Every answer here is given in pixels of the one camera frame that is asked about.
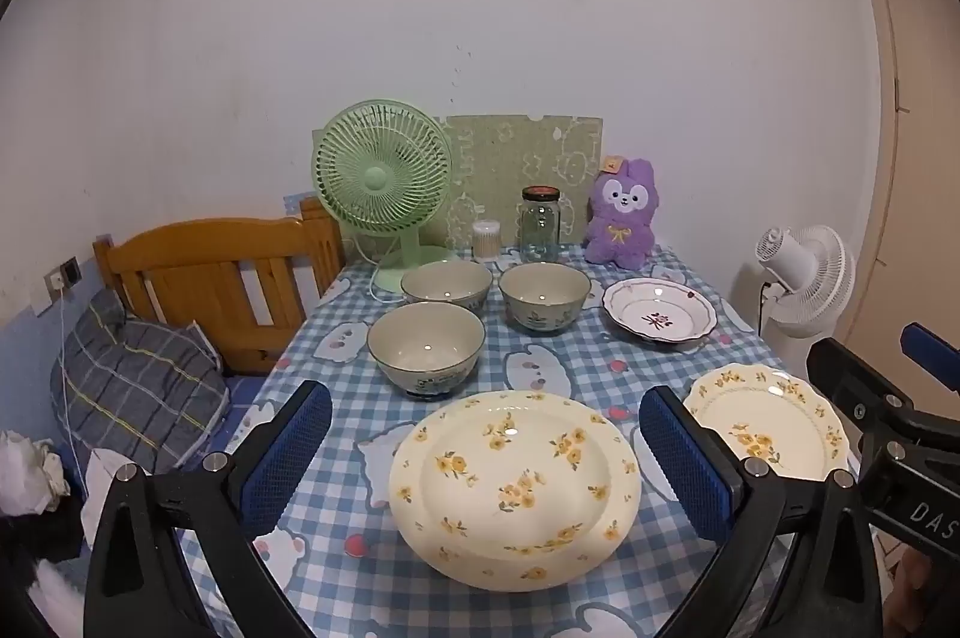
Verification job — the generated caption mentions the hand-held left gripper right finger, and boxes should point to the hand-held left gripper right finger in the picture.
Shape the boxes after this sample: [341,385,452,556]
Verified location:
[637,385,882,638]

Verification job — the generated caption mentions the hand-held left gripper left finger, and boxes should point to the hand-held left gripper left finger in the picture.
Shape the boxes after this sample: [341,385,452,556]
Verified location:
[84,379,333,638]

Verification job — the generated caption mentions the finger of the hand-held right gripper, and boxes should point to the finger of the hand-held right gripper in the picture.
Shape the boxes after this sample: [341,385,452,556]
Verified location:
[902,321,960,393]
[806,338,960,452]

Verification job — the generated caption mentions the small scalloped cream flower plate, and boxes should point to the small scalloped cream flower plate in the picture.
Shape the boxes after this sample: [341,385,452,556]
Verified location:
[684,363,854,481]

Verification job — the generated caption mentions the white plate with red flowers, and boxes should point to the white plate with red flowers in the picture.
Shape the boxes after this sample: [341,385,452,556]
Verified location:
[602,278,719,348]

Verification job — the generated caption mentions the large cream yellow-flower plate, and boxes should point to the large cream yellow-flower plate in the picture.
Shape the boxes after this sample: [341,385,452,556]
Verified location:
[388,390,642,592]

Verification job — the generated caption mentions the cream ceramic bowl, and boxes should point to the cream ceramic bowl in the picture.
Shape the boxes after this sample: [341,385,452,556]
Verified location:
[367,302,486,398]
[499,263,592,333]
[401,261,492,313]

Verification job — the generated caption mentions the blue bed sheet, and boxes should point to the blue bed sheet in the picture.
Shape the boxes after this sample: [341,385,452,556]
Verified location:
[223,374,265,452]

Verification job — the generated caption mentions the white standing fan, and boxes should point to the white standing fan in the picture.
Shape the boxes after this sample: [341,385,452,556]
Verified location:
[754,224,857,339]

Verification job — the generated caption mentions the blue checked tablecloth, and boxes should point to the blue checked tablecloth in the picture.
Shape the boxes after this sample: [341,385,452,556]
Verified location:
[176,244,856,638]

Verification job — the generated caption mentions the grey plaid pillow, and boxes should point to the grey plaid pillow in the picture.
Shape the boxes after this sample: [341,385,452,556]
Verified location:
[51,289,230,474]

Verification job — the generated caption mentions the white garment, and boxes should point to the white garment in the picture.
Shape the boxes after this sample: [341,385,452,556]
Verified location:
[81,449,140,545]

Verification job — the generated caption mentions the beige door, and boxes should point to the beige door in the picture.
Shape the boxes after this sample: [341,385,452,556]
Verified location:
[825,0,960,399]

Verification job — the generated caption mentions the wooden bed headboard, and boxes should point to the wooden bed headboard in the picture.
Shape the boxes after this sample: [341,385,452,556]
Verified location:
[94,197,346,377]

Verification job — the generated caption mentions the purple plush toy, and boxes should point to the purple plush toy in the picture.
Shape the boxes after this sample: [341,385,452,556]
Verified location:
[583,154,661,270]

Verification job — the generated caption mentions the white crumpled cloth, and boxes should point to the white crumpled cloth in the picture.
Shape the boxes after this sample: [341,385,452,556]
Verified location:
[0,430,72,519]

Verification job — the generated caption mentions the glass jar with black lid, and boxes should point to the glass jar with black lid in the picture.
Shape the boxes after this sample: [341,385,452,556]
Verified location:
[519,186,563,264]

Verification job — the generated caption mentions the black and white cloth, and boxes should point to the black and white cloth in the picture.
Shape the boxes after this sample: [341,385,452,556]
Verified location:
[0,510,87,638]

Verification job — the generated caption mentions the green desk fan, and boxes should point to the green desk fan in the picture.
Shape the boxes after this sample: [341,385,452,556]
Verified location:
[311,98,455,294]

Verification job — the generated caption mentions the green printed board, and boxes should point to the green printed board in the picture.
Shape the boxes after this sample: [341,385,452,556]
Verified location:
[439,113,605,251]

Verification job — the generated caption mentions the white fan cable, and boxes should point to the white fan cable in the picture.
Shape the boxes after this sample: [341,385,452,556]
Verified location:
[356,237,406,307]

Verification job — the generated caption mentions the white charger cable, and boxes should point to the white charger cable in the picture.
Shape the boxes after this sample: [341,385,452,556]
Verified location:
[56,297,91,504]

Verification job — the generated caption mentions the wall socket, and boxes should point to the wall socket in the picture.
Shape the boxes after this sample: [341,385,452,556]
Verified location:
[43,257,82,313]

